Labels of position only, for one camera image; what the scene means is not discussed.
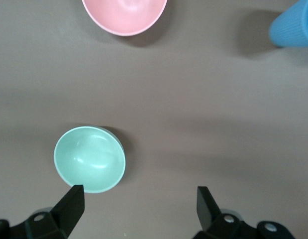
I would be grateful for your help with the brown table cover sheet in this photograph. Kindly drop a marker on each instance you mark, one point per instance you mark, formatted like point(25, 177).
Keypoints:
point(183, 104)

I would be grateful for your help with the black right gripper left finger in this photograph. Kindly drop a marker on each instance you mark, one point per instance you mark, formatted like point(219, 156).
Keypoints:
point(64, 214)

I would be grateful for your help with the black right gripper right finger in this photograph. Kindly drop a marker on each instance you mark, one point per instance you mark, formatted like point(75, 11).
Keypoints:
point(208, 214)

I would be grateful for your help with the pink bowl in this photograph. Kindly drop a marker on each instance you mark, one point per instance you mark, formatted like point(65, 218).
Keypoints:
point(125, 15)

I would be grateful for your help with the green bowl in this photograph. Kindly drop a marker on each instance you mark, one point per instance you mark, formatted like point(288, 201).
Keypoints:
point(90, 159)

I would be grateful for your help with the blue ribbed cup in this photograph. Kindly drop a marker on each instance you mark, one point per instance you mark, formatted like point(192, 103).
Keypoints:
point(290, 27)

